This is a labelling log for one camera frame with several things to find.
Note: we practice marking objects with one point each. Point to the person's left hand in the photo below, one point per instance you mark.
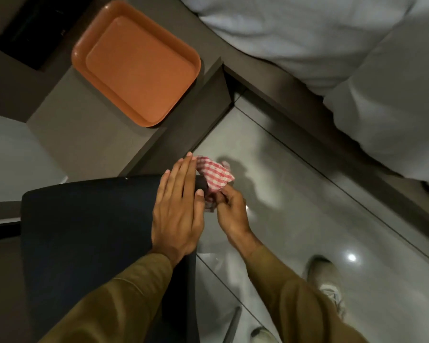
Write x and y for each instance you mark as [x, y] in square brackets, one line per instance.
[175, 217]

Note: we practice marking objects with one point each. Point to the person's right hand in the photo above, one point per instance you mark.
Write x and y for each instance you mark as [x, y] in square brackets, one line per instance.
[234, 217]

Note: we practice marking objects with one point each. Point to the person's right fingers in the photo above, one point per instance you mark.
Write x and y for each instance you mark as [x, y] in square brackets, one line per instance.
[224, 197]

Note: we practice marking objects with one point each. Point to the person's left little finger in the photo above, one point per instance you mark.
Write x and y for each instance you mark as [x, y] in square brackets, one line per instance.
[162, 191]

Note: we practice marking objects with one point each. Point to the person's left thumb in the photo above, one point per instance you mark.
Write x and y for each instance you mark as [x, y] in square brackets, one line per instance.
[200, 205]

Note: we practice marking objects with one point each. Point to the person's left middle finger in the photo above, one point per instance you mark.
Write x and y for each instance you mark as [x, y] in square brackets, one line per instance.
[184, 178]

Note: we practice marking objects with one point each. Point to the red white checkered cloth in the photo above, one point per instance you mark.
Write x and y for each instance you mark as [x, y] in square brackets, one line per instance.
[216, 175]

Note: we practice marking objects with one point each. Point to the person's left forearm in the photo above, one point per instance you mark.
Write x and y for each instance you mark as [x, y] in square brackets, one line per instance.
[128, 300]

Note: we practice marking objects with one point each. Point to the person's right forearm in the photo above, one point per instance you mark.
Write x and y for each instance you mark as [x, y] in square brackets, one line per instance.
[289, 300]

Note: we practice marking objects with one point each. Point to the grey-brown bedside table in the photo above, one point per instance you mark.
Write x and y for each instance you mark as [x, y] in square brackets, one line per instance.
[103, 135]

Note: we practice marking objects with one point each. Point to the black chair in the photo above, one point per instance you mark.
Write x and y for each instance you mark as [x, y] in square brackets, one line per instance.
[89, 239]

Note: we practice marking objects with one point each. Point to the orange plastic tray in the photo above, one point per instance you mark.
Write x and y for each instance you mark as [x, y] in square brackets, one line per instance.
[136, 64]

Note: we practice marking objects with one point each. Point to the person's white right shoe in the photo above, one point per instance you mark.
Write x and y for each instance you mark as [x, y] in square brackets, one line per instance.
[329, 282]

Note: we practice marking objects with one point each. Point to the person's white shoe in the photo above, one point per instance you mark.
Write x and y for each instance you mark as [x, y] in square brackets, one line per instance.
[264, 335]
[329, 282]

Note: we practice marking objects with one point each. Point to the person's white left shoe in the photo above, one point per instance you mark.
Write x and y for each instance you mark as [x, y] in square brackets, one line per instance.
[264, 335]

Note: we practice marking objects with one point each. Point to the white bed sheet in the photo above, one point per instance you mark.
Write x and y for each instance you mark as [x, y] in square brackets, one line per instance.
[289, 35]

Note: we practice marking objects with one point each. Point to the white duvet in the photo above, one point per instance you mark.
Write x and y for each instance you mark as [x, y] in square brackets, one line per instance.
[389, 103]

